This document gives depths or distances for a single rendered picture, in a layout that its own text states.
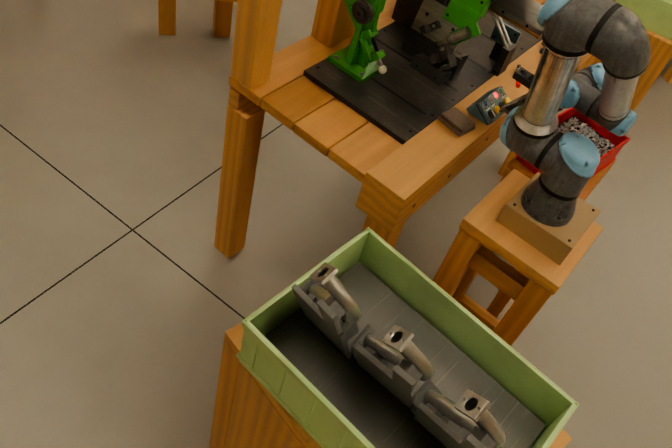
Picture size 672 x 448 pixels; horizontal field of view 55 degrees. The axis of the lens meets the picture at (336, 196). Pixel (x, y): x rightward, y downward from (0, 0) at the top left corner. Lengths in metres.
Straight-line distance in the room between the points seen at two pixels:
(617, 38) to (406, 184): 0.68
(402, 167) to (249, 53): 0.56
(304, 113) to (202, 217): 0.97
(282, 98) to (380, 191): 0.45
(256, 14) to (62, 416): 1.42
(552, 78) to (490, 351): 0.66
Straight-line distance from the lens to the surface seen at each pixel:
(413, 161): 1.89
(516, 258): 1.85
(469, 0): 2.19
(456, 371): 1.58
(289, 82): 2.09
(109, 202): 2.85
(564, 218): 1.88
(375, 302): 1.61
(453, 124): 2.04
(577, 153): 1.76
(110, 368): 2.42
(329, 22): 2.23
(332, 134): 1.93
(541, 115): 1.73
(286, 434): 1.56
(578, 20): 1.51
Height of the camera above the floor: 2.15
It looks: 46 degrees down
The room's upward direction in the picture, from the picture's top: 16 degrees clockwise
